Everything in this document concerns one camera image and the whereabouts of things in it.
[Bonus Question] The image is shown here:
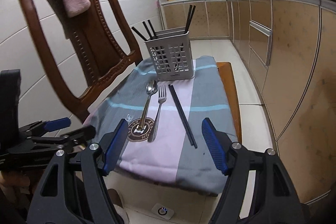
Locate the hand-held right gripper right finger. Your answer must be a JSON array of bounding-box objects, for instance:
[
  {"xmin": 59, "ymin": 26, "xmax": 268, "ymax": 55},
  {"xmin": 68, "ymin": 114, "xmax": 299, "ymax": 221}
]
[{"xmin": 202, "ymin": 117, "xmax": 305, "ymax": 224}]

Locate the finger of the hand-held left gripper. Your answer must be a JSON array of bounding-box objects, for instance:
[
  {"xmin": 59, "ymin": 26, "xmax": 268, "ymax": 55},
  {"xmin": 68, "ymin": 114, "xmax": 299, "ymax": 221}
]
[
  {"xmin": 18, "ymin": 117, "xmax": 72, "ymax": 140},
  {"xmin": 28, "ymin": 125, "xmax": 96, "ymax": 153}
]

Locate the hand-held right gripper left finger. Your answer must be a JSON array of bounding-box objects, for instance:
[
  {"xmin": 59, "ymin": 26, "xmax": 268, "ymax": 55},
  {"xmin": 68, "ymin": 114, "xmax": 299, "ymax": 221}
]
[{"xmin": 28, "ymin": 119, "xmax": 130, "ymax": 224}]

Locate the grey perforated utensil holder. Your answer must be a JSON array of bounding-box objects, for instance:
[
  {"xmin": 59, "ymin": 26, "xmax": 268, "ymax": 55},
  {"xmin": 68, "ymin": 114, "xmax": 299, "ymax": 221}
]
[{"xmin": 144, "ymin": 27, "xmax": 195, "ymax": 82}]

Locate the person's left hand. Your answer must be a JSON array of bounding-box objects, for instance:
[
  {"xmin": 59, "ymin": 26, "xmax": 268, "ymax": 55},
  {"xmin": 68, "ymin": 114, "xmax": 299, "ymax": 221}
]
[{"xmin": 0, "ymin": 170, "xmax": 34, "ymax": 214}]

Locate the grey pink checked cloth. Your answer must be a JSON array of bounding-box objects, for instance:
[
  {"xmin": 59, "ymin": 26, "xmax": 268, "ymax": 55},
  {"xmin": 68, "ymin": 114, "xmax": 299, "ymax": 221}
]
[{"xmin": 83, "ymin": 55, "xmax": 238, "ymax": 197}]

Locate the metal fork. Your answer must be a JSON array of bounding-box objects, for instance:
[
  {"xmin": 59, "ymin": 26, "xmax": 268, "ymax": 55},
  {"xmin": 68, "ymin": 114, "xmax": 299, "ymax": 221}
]
[{"xmin": 147, "ymin": 84, "xmax": 168, "ymax": 143}]

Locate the metal spoon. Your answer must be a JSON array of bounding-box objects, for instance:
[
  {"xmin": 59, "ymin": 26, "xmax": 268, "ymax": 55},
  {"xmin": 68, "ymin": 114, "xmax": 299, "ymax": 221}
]
[{"xmin": 136, "ymin": 80, "xmax": 158, "ymax": 136}]

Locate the white floor button device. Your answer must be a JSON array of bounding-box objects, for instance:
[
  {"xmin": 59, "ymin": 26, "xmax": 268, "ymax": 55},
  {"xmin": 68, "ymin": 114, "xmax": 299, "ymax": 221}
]
[{"xmin": 152, "ymin": 203, "xmax": 175, "ymax": 220}]

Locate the carved wooden chair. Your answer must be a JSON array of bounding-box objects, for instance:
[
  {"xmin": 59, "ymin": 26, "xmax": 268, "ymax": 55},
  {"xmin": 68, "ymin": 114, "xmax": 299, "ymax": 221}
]
[{"xmin": 17, "ymin": 0, "xmax": 242, "ymax": 146}]

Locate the beige kitchen cabinet counter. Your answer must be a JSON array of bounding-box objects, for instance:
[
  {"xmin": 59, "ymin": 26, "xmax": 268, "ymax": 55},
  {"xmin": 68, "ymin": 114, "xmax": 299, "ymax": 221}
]
[{"xmin": 161, "ymin": 0, "xmax": 336, "ymax": 205}]

